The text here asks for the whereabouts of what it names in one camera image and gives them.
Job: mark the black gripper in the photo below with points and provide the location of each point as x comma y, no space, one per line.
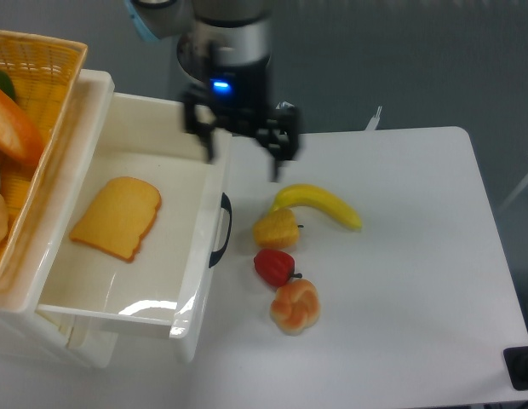
276,130

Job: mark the orange bread slice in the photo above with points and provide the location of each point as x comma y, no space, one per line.
119,217

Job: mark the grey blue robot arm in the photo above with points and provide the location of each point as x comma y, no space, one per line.
225,47

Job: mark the open white drawer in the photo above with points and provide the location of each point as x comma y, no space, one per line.
162,293

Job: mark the knotted bread roll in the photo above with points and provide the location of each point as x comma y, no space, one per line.
296,307

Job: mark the white drawer cabinet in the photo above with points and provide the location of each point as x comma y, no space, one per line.
24,331

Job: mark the yellow banana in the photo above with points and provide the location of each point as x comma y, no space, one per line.
318,198

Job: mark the yellow bell pepper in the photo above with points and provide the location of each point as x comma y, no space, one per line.
277,230

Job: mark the red bell pepper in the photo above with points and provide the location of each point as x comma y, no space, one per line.
277,268

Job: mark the yellow woven basket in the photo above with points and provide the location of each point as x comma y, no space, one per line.
43,71

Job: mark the orange baguette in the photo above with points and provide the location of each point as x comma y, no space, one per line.
20,139

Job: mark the green vegetable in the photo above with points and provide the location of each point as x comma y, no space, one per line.
7,86

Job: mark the black device at edge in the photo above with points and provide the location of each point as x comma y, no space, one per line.
516,360

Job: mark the black drawer handle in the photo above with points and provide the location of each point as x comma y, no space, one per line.
223,232

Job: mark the white metal bracket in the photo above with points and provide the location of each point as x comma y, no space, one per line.
374,121

